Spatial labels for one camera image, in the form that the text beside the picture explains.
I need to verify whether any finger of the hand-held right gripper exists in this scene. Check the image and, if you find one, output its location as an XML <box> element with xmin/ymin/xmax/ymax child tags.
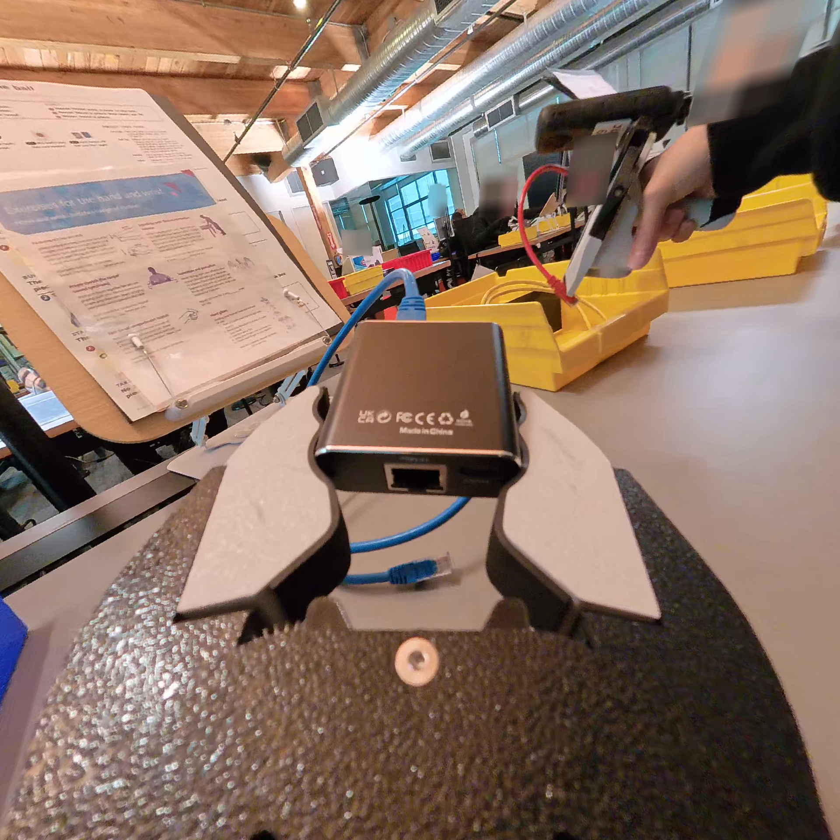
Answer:
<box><xmin>564</xmin><ymin>189</ymin><xmax>632</xmax><ymax>301</ymax></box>
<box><xmin>589</xmin><ymin>189</ymin><xmax>665</xmax><ymax>280</ymax></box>

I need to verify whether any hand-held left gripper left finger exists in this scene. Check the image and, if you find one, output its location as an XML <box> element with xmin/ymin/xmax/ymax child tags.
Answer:
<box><xmin>172</xmin><ymin>386</ymin><xmax>352</xmax><ymax>647</ymax></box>

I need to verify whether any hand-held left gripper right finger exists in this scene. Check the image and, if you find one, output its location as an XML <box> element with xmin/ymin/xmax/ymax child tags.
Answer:
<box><xmin>486</xmin><ymin>388</ymin><xmax>664</xmax><ymax>637</ymax></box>

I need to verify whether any red ethernet cable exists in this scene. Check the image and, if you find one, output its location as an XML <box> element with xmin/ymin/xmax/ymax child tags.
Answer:
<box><xmin>516</xmin><ymin>164</ymin><xmax>583</xmax><ymax>308</ymax></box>

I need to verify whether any yellow ethernet cable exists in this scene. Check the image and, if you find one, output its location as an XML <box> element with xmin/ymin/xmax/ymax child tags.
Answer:
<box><xmin>481</xmin><ymin>279</ymin><xmax>610</xmax><ymax>324</ymax></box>

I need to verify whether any blue ethernet cable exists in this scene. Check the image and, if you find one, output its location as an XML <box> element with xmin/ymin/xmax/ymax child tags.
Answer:
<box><xmin>306</xmin><ymin>268</ymin><xmax>473</xmax><ymax>588</ymax></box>

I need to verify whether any black network adapter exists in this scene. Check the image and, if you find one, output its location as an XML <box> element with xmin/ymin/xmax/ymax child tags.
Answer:
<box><xmin>313</xmin><ymin>319</ymin><xmax>525</xmax><ymax>498</ymax></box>

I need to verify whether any blue storage bin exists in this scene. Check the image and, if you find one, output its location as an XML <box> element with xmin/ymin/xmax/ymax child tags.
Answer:
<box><xmin>0</xmin><ymin>600</ymin><xmax>30</xmax><ymax>704</ymax></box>

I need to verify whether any person's right forearm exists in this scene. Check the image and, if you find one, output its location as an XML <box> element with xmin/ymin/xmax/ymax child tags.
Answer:
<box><xmin>705</xmin><ymin>36</ymin><xmax>840</xmax><ymax>225</ymax></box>

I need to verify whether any grey desk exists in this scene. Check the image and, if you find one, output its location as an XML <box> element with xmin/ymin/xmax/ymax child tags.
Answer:
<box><xmin>0</xmin><ymin>203</ymin><xmax>840</xmax><ymax>840</ymax></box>

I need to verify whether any person's right hand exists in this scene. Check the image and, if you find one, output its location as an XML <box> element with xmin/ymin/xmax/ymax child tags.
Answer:
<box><xmin>626</xmin><ymin>123</ymin><xmax>718</xmax><ymax>271</ymax></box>

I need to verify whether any red storage bin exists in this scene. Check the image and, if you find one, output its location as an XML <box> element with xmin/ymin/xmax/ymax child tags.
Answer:
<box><xmin>328</xmin><ymin>256</ymin><xmax>434</xmax><ymax>298</ymax></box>

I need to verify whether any wooden document stand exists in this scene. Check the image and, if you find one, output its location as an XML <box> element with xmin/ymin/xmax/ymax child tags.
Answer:
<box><xmin>0</xmin><ymin>82</ymin><xmax>352</xmax><ymax>481</ymax></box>

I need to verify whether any printed instruction sheet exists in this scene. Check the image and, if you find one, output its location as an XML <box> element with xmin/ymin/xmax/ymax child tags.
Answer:
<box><xmin>0</xmin><ymin>82</ymin><xmax>341</xmax><ymax>422</ymax></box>

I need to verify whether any silver ventilation duct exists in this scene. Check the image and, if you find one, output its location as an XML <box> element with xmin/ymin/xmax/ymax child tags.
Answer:
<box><xmin>282</xmin><ymin>0</ymin><xmax>710</xmax><ymax>165</ymax></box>

